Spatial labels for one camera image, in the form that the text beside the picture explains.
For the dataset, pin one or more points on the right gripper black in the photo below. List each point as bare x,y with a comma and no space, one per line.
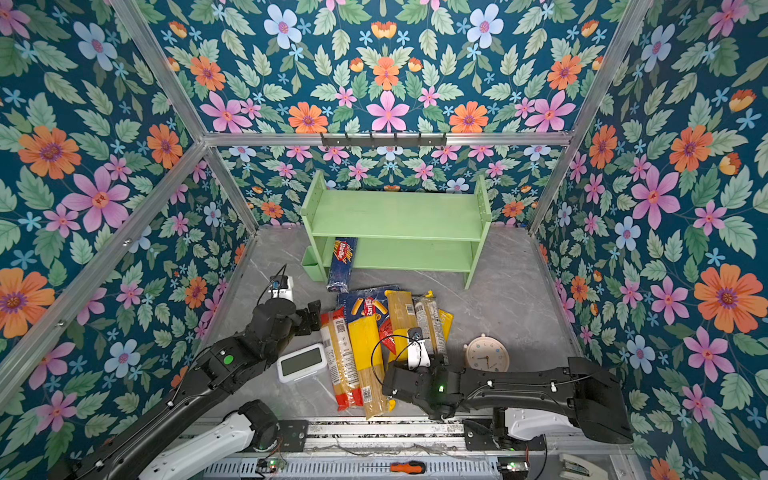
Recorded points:
434,368

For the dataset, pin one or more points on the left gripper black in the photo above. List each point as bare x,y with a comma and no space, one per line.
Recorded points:
306,317

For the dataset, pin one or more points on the clear spaghetti bag blue end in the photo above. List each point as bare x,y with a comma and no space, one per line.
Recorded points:
441,355

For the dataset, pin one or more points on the yellow-banded spaghetti bag barcode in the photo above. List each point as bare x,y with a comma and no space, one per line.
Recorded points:
403,317

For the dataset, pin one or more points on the yellow spaghetti bag long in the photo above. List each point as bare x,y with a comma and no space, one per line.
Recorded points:
365,339

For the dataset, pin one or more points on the blue Barilla spaghetti box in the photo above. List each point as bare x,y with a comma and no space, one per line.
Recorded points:
342,260

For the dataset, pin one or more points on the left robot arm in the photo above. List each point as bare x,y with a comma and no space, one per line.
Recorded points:
219,371

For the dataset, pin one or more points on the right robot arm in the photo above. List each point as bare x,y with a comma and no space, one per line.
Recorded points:
589,397

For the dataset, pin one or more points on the green two-tier shelf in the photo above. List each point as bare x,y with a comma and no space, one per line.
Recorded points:
413,231

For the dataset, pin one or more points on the white digital clock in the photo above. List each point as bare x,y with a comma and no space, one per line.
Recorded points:
301,363

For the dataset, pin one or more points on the cream analog alarm clock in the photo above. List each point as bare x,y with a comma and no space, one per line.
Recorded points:
486,353

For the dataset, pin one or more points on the red-ended spaghetti bag white label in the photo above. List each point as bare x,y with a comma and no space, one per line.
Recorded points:
339,353

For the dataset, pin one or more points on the red spaghetti bag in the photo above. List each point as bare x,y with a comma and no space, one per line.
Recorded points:
386,332

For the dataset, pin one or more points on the blue Barilla rigatoni box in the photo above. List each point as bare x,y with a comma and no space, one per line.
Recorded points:
366,302

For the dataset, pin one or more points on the white stapler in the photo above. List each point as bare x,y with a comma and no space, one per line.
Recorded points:
577,468

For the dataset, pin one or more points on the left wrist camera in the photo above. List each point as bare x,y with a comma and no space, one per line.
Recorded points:
281,286

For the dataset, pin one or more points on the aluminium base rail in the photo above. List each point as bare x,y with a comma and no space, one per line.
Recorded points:
398,435

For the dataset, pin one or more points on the orange handled screwdriver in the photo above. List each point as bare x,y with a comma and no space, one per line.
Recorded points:
412,467

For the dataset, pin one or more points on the metal hook rail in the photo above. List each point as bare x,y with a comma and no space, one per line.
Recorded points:
371,140

